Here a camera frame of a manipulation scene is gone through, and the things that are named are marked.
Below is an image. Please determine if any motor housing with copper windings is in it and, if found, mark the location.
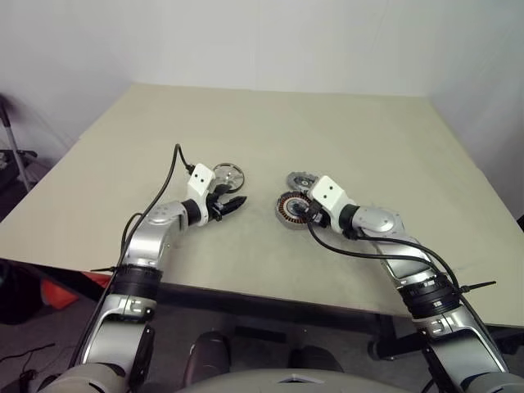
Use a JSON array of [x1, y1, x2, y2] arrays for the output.
[[273, 191, 316, 231]]

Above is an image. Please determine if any grey spoked rotor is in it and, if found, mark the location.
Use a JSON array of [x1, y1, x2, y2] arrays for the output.
[[285, 170, 321, 192]]

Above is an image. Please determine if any grey robot torso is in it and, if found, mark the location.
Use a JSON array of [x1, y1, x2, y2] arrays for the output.
[[175, 368, 414, 393]]

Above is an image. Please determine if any red object under table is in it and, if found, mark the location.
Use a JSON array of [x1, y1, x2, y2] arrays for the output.
[[40, 272, 114, 312]]

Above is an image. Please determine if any dark rounded shape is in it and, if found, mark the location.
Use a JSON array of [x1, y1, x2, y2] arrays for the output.
[[186, 331, 233, 386]]

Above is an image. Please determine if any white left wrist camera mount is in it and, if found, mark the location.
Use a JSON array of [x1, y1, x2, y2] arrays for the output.
[[186, 162, 216, 227]]

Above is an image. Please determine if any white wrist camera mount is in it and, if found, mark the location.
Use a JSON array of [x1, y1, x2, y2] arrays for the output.
[[186, 162, 216, 227], [307, 174, 355, 234]]

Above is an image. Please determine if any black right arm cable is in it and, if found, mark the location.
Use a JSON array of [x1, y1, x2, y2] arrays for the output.
[[346, 229, 462, 290], [306, 220, 503, 353]]

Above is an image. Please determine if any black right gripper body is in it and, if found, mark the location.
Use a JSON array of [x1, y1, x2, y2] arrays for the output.
[[301, 201, 328, 228]]

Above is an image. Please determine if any round silver motor lid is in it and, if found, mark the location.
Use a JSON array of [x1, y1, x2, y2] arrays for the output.
[[211, 162, 247, 193]]

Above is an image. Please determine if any black bar under table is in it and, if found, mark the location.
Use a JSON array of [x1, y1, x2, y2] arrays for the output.
[[235, 323, 287, 343]]

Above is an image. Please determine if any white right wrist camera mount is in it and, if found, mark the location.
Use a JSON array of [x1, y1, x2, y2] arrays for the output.
[[307, 174, 355, 234]]

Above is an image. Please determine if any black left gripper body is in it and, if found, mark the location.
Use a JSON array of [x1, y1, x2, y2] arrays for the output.
[[204, 190, 230, 224]]

